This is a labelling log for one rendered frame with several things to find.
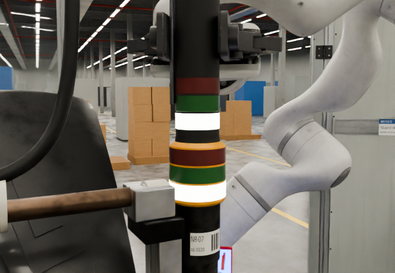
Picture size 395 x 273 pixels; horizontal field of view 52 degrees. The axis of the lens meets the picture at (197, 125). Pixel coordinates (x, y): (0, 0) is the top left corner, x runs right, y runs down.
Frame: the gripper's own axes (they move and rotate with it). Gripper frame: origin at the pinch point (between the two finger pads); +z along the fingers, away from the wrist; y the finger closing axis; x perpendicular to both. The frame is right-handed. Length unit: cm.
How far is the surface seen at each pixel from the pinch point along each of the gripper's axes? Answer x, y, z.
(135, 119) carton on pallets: -51, 226, -773
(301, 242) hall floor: -146, -57, -365
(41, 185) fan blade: -11.5, 12.2, 0.6
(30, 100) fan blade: -4.8, 16.3, -5.3
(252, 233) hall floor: -146, -9, -383
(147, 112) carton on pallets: -37, 203, -786
